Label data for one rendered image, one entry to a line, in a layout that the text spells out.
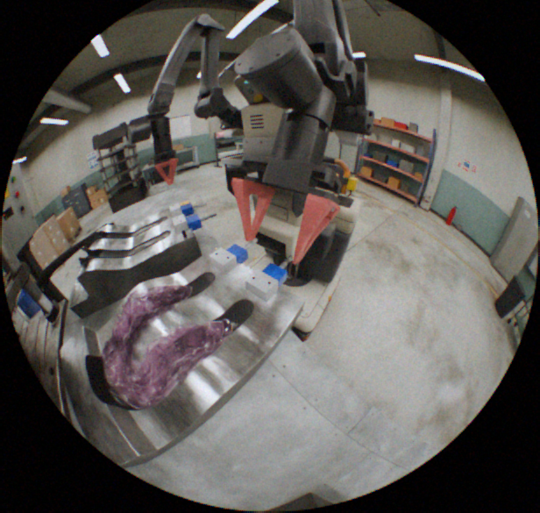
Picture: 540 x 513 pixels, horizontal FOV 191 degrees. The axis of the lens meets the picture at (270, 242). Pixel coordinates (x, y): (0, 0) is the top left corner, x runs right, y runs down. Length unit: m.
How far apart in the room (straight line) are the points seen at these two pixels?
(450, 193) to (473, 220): 1.03
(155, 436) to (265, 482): 0.19
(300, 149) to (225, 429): 0.40
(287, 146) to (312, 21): 0.20
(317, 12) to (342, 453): 0.64
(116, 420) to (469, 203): 5.63
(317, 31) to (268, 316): 0.43
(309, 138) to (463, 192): 5.23
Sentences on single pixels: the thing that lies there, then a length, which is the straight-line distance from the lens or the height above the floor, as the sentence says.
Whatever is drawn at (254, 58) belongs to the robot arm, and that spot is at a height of 1.18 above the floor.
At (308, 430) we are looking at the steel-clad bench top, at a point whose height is 0.80.
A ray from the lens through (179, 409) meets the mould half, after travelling 0.26.
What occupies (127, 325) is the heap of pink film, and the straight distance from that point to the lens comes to 0.32.
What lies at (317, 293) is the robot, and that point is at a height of 0.28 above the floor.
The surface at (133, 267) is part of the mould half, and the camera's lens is 0.46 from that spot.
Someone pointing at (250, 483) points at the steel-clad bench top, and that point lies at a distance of 0.39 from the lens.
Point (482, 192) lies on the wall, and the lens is 5.47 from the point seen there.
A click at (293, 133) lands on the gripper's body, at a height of 1.12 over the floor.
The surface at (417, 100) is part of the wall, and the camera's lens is 5.63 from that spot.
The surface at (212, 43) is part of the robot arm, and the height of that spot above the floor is 1.51.
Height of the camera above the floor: 1.12
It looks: 39 degrees down
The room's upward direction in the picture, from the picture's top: straight up
